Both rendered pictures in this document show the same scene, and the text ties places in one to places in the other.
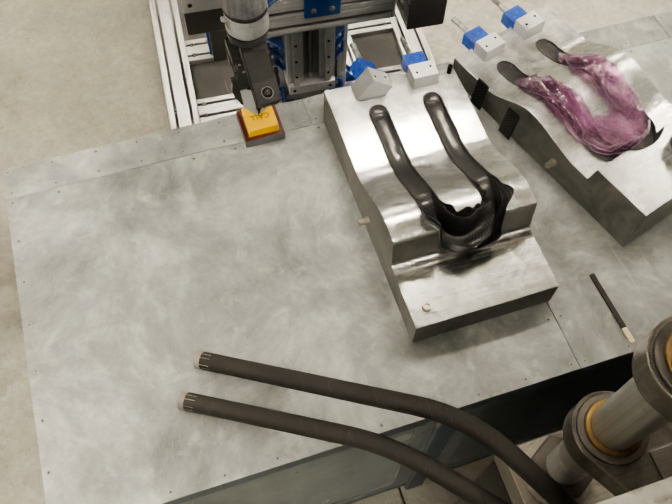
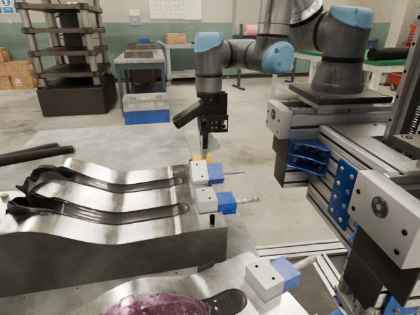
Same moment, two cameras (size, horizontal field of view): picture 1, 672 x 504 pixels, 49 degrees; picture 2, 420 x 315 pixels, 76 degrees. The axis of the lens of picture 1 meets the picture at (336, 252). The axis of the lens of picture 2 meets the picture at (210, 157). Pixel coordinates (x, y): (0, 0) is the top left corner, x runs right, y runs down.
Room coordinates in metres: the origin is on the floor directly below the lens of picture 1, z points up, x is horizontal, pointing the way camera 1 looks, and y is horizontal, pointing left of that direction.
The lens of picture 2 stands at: (1.06, -0.59, 1.22)
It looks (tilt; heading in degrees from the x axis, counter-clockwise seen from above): 26 degrees down; 99
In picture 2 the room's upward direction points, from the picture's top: straight up
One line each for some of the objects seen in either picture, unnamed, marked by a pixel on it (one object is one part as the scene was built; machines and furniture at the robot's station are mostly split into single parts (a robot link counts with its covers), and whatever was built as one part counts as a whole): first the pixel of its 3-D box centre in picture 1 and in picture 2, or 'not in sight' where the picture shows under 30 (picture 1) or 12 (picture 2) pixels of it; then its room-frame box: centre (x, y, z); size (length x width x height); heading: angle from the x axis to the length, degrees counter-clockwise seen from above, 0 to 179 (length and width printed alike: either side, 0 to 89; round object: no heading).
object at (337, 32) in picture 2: not in sight; (345, 30); (1.32, 0.32, 1.20); 0.13 x 0.12 x 0.14; 130
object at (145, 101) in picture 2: not in sight; (146, 102); (-0.36, 2.89, 0.28); 0.61 x 0.41 x 0.15; 19
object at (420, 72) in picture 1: (413, 61); (229, 202); (1.03, -0.14, 0.89); 0.13 x 0.05 x 0.05; 20
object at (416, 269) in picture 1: (434, 185); (97, 209); (0.75, -0.17, 0.87); 0.50 x 0.26 x 0.14; 20
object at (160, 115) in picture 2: not in sight; (147, 114); (-0.37, 2.89, 0.11); 0.61 x 0.41 x 0.22; 19
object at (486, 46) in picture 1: (473, 37); (286, 272); (1.14, -0.27, 0.86); 0.13 x 0.05 x 0.05; 37
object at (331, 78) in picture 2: not in sight; (339, 72); (1.32, 0.31, 1.09); 0.15 x 0.15 x 0.10
